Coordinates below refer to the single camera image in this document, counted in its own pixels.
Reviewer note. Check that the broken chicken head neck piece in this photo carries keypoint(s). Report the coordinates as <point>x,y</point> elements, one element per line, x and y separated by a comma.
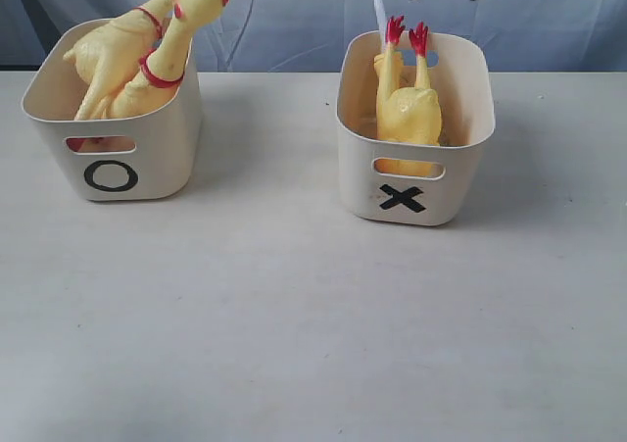
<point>381,19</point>

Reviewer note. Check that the broken chicken body piece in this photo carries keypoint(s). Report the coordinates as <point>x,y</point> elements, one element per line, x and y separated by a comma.
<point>408,114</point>

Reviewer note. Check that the yellow rubber chicken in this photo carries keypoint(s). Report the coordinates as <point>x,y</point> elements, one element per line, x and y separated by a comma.
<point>107,57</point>
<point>162,69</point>

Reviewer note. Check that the white bin marked X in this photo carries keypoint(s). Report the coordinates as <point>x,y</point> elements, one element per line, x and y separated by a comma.
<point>407,183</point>

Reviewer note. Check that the blue grey backdrop cloth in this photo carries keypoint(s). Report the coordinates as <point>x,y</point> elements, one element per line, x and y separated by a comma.
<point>312,35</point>

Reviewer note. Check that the white bin marked O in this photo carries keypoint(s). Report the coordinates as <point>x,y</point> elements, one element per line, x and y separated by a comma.
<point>143,158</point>

